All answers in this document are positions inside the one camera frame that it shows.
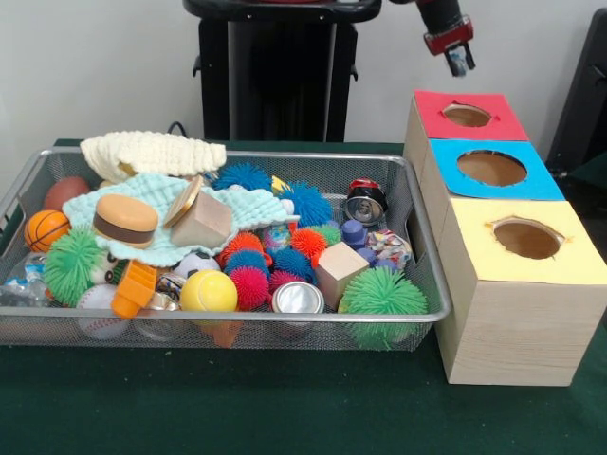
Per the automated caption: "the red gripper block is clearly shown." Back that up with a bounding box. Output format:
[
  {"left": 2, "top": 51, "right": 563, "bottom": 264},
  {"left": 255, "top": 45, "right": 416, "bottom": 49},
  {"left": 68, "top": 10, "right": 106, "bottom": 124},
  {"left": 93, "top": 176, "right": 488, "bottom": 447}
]
[{"left": 422, "top": 16, "right": 477, "bottom": 77}]

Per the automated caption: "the crushed red soda can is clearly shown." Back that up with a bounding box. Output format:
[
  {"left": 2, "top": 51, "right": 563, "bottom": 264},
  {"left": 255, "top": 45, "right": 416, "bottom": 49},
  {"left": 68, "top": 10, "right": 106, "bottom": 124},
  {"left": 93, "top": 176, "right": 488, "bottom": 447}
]
[{"left": 344, "top": 177, "right": 389, "bottom": 227}]

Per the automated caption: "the cream waffle cloth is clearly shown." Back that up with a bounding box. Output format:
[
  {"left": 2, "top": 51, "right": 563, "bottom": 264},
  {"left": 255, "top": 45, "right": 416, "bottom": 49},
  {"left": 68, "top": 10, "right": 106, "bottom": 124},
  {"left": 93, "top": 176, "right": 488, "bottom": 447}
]
[{"left": 80, "top": 130, "right": 228, "bottom": 185}]

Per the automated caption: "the wooden box with three holes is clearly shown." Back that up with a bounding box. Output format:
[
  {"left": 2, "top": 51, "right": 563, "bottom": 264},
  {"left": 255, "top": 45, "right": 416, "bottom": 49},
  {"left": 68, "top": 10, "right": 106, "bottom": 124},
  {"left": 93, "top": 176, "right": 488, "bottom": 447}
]
[{"left": 401, "top": 89, "right": 607, "bottom": 388}]

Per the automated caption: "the black chair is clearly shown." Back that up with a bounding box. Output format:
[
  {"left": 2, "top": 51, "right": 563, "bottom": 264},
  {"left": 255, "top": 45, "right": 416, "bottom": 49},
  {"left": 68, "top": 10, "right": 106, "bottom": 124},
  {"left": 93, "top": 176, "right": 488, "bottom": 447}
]
[{"left": 544, "top": 8, "right": 607, "bottom": 191}]

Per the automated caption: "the crumpled printed paper ball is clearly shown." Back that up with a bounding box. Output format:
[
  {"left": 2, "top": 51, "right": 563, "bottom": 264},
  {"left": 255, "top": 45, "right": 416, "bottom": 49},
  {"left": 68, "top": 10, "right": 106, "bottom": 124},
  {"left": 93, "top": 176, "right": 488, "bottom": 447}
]
[{"left": 367, "top": 229, "right": 413, "bottom": 271}]

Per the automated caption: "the large green spiky ball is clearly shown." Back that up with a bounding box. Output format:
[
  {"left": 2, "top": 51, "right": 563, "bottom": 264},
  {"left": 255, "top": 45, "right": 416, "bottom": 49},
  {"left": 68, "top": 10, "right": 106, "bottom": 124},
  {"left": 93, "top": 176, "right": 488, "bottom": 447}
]
[{"left": 339, "top": 265, "right": 430, "bottom": 352}]

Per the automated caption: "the plain wooden block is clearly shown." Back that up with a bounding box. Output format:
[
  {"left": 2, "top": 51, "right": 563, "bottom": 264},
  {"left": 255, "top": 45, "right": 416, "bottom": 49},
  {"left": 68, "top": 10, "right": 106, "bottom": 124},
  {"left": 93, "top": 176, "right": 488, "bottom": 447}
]
[{"left": 171, "top": 191, "right": 234, "bottom": 250}]

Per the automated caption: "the yellow ball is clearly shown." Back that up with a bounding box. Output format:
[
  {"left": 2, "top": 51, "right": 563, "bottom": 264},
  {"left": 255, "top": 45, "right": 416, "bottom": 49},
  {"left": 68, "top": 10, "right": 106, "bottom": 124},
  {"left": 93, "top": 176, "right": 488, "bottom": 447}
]
[{"left": 179, "top": 269, "right": 239, "bottom": 314}]

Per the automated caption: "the light teal waffle cloth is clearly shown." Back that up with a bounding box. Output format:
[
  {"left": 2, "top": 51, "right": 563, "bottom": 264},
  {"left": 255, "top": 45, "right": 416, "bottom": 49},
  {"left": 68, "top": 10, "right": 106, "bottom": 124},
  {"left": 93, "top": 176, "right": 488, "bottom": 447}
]
[{"left": 62, "top": 173, "right": 301, "bottom": 264}]

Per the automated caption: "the toy hamburger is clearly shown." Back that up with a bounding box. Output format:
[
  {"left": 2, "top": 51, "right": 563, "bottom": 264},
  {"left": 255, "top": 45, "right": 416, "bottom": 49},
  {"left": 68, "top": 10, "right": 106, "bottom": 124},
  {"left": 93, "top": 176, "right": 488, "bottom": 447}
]
[{"left": 92, "top": 193, "right": 160, "bottom": 250}]

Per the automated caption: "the dark green tablecloth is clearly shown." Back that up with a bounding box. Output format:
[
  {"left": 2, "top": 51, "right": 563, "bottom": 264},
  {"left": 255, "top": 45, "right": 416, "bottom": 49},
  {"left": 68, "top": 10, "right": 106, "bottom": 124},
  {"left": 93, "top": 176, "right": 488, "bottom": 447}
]
[{"left": 0, "top": 137, "right": 607, "bottom": 455}]

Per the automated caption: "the orange plastic toy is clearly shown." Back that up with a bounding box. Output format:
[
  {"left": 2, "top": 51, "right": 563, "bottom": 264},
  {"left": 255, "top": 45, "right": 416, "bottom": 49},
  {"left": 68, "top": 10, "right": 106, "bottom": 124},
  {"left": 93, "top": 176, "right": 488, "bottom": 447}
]
[{"left": 111, "top": 262, "right": 158, "bottom": 319}]

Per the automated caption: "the small brown football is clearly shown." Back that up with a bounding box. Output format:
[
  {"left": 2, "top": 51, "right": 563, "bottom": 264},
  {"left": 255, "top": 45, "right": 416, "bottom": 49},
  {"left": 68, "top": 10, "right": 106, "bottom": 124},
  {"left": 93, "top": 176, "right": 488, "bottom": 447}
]
[{"left": 45, "top": 176, "right": 92, "bottom": 212}]

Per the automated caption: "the small orange basketball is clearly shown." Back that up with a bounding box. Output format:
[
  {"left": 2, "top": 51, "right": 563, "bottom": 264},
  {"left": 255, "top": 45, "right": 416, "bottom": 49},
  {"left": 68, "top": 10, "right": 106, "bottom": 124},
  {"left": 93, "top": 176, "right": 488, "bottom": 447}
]
[{"left": 24, "top": 209, "right": 72, "bottom": 254}]

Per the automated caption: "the shallow wire mesh bin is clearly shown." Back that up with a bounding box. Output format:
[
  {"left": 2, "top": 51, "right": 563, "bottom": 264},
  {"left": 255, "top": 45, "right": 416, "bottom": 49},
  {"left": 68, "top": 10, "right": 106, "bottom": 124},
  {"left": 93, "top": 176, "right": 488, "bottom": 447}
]
[{"left": 0, "top": 146, "right": 451, "bottom": 353}]

